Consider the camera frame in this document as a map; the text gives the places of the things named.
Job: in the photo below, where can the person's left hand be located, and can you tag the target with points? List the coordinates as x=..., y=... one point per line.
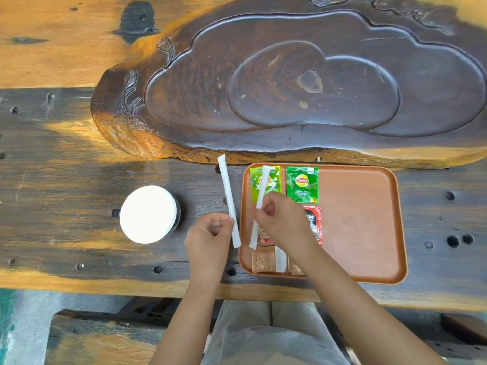
x=207, y=247

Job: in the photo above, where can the person's right hand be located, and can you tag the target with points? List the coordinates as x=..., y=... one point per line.
x=289, y=228

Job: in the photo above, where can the person's right thumb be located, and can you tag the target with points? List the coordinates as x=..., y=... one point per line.
x=261, y=219

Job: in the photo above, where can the person's left thumb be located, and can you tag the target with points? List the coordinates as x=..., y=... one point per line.
x=220, y=228

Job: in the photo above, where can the long white stick packet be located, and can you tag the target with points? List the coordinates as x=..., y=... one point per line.
x=228, y=190
x=263, y=186

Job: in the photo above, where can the person's right forearm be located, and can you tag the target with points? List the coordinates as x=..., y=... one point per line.
x=354, y=315

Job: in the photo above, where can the person's left forearm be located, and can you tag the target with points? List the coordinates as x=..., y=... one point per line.
x=186, y=323

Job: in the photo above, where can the red coffee sachet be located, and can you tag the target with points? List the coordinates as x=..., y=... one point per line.
x=265, y=237
x=315, y=220

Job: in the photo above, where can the light green tea bag packet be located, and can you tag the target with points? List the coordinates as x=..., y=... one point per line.
x=273, y=180

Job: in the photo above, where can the brown coffee sachet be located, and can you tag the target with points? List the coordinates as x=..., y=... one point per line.
x=294, y=269
x=263, y=260

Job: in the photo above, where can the short white stick packet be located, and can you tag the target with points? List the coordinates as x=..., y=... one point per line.
x=280, y=259

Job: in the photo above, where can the dark green tea bag packet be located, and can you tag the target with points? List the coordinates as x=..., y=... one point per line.
x=302, y=186

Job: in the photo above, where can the brown rectangular serving tray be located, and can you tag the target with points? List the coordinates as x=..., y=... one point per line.
x=357, y=224

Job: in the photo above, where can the person's grey trousers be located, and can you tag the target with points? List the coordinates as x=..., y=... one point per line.
x=266, y=334

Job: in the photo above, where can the carved dark wooden tea tray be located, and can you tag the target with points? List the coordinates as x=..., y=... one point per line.
x=312, y=83

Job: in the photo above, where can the dark wooden bench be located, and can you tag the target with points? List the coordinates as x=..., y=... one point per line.
x=106, y=338

